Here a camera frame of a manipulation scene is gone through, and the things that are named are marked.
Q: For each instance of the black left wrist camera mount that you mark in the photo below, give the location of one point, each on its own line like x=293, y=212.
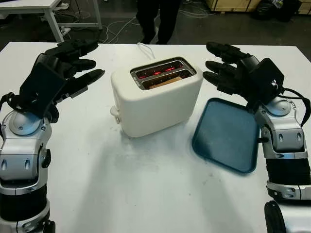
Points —
x=41, y=89

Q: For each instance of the person in dark trousers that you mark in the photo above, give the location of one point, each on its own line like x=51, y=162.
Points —
x=167, y=21

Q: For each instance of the black garbage bag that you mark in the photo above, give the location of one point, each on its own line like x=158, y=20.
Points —
x=277, y=11

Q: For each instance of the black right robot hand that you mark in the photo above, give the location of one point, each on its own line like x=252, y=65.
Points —
x=235, y=72

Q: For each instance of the white two-slot toaster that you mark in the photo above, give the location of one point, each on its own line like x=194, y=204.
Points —
x=158, y=111

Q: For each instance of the blue plastic tray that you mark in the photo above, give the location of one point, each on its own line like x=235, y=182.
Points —
x=223, y=136

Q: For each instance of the translucent toaster knob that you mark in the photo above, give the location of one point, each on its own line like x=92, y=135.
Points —
x=114, y=112

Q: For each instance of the brown toast slice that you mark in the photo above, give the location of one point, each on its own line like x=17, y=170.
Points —
x=165, y=82

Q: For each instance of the white sneaker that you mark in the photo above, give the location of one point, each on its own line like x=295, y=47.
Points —
x=62, y=6

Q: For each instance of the white floor power strip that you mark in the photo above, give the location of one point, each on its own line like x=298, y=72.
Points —
x=65, y=30

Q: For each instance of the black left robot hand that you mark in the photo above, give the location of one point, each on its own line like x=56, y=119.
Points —
x=73, y=55

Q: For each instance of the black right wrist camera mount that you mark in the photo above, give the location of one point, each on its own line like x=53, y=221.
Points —
x=267, y=80

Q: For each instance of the white desk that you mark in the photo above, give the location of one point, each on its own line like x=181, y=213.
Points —
x=36, y=3

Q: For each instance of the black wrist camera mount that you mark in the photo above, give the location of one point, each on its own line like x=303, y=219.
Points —
x=267, y=80
x=41, y=89

